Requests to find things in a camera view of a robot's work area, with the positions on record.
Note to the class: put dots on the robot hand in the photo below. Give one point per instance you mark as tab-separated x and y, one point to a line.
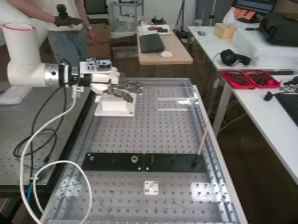
103	75

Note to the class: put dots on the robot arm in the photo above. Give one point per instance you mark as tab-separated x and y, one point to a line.
26	70

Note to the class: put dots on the small white box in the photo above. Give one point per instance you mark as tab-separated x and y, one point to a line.
113	106

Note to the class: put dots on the cardboard box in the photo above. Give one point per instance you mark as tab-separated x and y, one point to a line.
101	41

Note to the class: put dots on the person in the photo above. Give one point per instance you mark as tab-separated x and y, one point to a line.
66	40

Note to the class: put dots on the dark grey keyboard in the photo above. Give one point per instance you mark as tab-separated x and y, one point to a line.
151	43

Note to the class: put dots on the white mouse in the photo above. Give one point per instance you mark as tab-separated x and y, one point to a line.
166	54

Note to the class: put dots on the wooden desk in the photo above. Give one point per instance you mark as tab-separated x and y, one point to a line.
177	53

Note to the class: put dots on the clear box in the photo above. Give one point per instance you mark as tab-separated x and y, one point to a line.
146	133

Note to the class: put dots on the black plate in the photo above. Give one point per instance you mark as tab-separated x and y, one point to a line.
110	162

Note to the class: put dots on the black headphones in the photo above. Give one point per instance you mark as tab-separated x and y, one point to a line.
232	57

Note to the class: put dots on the thin stick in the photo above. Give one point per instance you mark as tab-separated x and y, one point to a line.
203	140

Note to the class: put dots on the tan tissue box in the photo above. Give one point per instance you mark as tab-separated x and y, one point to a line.
223	31

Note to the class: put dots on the red tray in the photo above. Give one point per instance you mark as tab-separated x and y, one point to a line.
263	78
236	79

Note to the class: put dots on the white desk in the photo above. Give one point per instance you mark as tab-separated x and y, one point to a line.
270	133
256	53

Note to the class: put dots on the small white square plate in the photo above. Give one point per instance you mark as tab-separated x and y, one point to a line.
150	187

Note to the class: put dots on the computer screen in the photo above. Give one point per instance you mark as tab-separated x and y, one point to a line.
254	5

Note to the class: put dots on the black case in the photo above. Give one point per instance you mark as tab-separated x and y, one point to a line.
279	30

